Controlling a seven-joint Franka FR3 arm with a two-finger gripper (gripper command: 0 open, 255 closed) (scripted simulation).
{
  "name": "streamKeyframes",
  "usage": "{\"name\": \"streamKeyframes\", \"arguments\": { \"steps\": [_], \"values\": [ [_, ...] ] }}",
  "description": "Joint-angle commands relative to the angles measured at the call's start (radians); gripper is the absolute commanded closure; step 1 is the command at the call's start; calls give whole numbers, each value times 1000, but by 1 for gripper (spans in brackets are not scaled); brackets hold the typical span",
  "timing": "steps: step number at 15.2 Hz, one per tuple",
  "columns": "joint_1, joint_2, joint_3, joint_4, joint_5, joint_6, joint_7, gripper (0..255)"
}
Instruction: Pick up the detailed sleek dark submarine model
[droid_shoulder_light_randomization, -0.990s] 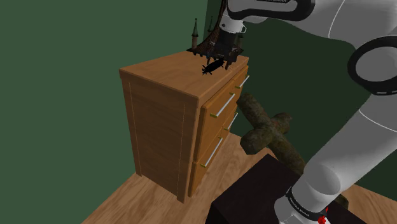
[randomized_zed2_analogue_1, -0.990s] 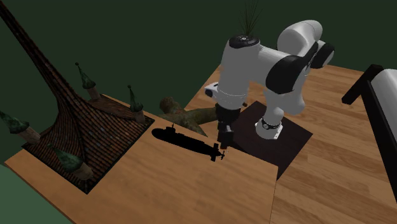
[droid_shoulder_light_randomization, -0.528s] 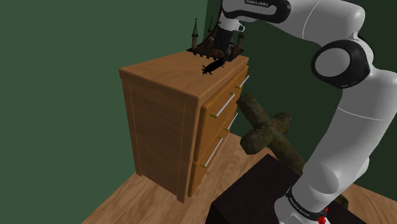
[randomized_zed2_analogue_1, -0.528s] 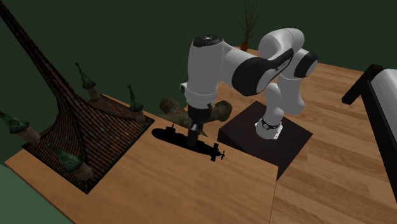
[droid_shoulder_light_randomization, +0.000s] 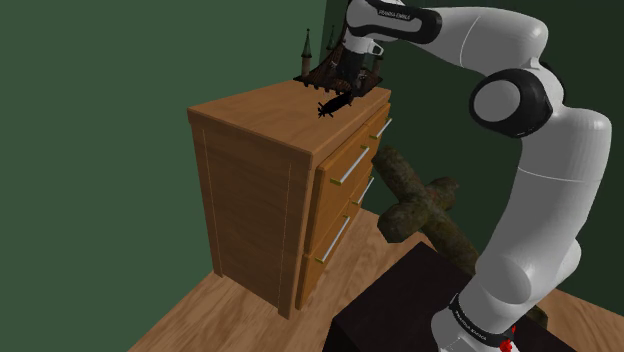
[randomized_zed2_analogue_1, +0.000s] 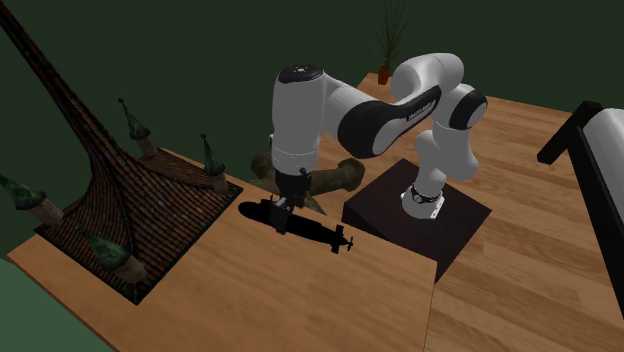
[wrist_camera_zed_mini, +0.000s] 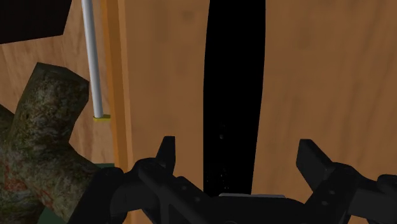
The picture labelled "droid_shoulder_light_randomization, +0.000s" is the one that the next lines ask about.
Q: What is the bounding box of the brown castle model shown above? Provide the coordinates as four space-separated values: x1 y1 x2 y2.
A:
292 25 385 98

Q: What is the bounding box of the black elongated spiky object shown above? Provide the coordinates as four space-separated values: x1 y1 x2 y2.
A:
316 90 356 120

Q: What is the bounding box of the wooden chest of drawers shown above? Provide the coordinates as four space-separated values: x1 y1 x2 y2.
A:
186 78 394 321

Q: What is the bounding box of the mossy cross-shaped log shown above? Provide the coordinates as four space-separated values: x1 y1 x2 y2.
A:
371 144 550 329

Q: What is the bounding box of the dark robot stand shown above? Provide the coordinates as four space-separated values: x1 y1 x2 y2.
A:
321 241 579 352

